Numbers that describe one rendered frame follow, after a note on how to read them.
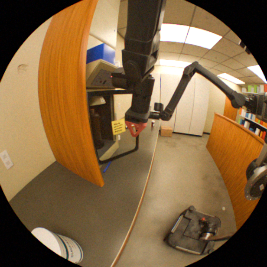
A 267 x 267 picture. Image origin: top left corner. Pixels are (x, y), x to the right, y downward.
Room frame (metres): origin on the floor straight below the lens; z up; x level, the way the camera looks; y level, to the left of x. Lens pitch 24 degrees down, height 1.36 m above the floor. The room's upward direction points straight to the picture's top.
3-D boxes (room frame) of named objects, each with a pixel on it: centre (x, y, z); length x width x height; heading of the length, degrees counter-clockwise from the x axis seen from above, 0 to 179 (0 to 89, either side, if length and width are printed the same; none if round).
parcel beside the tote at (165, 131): (2.96, -1.17, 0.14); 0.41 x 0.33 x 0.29; 78
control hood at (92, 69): (0.50, 0.12, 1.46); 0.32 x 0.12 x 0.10; 162
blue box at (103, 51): (0.42, 0.15, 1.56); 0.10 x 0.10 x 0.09; 72
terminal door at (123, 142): (0.46, 0.09, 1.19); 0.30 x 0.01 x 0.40; 126
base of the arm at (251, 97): (0.28, -0.70, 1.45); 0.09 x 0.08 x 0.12; 138
